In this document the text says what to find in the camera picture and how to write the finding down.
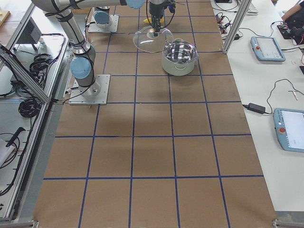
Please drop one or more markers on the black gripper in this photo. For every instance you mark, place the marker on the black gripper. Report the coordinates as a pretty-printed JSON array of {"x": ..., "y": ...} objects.
[{"x": 156, "y": 10}]

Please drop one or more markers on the glass pot lid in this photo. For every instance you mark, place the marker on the glass pot lid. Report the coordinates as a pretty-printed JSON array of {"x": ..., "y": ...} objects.
[{"x": 147, "y": 40}]

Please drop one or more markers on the person forearm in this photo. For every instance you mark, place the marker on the person forearm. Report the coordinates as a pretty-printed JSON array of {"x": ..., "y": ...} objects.
[{"x": 296, "y": 8}]

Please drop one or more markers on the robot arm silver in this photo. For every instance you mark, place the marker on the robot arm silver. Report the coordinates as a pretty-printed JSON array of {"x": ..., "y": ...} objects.
[
  {"x": 102, "y": 17},
  {"x": 62, "y": 10}
]

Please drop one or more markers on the pale green electric pot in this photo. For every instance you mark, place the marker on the pale green electric pot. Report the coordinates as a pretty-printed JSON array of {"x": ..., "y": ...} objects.
[{"x": 179, "y": 57}]

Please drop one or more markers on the far blue teach pendant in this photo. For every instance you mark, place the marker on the far blue teach pendant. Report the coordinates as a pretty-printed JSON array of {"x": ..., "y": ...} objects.
[{"x": 267, "y": 49}]

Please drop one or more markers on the blue teach pendant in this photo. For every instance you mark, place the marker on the blue teach pendant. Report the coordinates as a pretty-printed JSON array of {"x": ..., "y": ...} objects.
[
  {"x": 289, "y": 128},
  {"x": 267, "y": 49}
]

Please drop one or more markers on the grey control box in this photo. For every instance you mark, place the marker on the grey control box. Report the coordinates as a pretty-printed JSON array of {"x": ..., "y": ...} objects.
[{"x": 30, "y": 34}]

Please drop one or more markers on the black power brick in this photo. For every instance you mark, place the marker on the black power brick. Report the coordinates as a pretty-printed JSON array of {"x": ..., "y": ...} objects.
[{"x": 255, "y": 108}]

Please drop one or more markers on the near blue teach pendant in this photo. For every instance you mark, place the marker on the near blue teach pendant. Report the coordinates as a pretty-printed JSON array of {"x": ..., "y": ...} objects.
[{"x": 289, "y": 128}]

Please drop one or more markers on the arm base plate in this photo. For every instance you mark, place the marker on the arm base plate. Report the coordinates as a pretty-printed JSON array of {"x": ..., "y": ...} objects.
[
  {"x": 94, "y": 95},
  {"x": 93, "y": 28}
]

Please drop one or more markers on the electronics board with wires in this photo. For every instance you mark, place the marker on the electronics board with wires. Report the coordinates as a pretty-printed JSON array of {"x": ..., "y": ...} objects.
[{"x": 223, "y": 22}]

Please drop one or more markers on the aluminium post right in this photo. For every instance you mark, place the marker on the aluminium post right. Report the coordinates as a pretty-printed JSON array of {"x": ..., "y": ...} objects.
[{"x": 236, "y": 24}]

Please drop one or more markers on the aluminium frame rail left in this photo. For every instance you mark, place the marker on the aluminium frame rail left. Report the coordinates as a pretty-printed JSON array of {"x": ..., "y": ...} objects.
[{"x": 19, "y": 71}]

